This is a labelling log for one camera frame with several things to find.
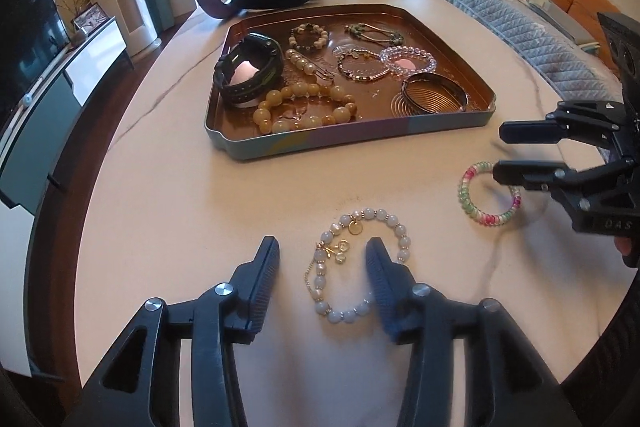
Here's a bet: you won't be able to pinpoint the green bead wire bracelet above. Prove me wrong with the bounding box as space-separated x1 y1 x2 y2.
345 22 405 48

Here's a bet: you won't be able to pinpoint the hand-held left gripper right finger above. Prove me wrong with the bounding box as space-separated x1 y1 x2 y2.
365 237 583 427

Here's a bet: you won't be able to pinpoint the black television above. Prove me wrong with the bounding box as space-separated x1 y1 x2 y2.
0 0 71 128

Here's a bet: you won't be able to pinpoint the pale bead bracelet gold charms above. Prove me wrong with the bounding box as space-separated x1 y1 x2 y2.
301 207 413 323

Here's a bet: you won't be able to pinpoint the black green wristwatch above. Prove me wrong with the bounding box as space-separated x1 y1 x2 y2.
213 32 285 108

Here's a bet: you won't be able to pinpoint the dark and tan bead bracelet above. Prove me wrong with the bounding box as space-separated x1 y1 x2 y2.
288 23 330 56

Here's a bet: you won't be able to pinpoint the yellow jade bead bracelet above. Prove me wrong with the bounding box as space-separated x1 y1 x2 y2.
252 82 358 136

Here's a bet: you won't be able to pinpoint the small picture frame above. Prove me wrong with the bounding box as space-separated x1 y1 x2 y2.
71 3 112 35

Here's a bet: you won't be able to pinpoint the silver metal bangle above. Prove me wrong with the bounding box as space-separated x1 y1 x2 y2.
401 73 471 114

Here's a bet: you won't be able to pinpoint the orange cushion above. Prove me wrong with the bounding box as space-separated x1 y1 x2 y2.
570 0 610 42

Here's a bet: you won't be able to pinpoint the white rod blue knob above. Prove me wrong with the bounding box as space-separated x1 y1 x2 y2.
0 52 71 152

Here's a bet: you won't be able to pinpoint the white grey television cabinet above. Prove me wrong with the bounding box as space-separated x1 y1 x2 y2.
0 14 136 378

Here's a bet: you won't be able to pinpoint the pink green pastel bead bracelet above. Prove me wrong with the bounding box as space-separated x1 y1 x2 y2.
457 161 522 226

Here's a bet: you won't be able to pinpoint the small silver gold bead bracelet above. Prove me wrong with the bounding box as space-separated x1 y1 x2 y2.
336 48 391 82

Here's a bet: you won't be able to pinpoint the sofa with quilted cover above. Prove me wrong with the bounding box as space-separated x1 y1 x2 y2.
415 0 640 132

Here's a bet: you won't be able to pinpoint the copper metal tray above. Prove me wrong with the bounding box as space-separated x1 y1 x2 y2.
203 3 497 162

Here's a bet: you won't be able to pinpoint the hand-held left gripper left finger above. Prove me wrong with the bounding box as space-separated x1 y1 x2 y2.
62 235 281 427

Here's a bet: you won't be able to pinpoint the person's right hand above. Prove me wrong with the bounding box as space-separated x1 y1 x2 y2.
614 234 640 269

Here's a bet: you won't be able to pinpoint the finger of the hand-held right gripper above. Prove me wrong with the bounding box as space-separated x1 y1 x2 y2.
491 158 623 208
499 99 628 146

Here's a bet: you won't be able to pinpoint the cream pearl bracelet metal charms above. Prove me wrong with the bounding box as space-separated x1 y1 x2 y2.
285 49 337 84

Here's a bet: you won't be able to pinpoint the clear crystal bead bracelet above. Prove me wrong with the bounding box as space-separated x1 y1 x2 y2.
380 46 438 80

